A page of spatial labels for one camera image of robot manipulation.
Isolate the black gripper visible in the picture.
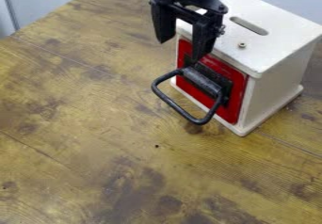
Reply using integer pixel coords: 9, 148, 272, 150
150, 0, 228, 62

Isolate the black metal drawer handle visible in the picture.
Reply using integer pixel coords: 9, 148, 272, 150
150, 53, 234, 126

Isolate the red wooden drawer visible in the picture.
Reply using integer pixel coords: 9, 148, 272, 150
176, 34, 249, 125

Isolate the white wooden box cabinet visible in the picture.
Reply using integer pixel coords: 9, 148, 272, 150
172, 0, 322, 137

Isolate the grey vertical pole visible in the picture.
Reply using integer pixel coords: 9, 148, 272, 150
5, 0, 21, 31

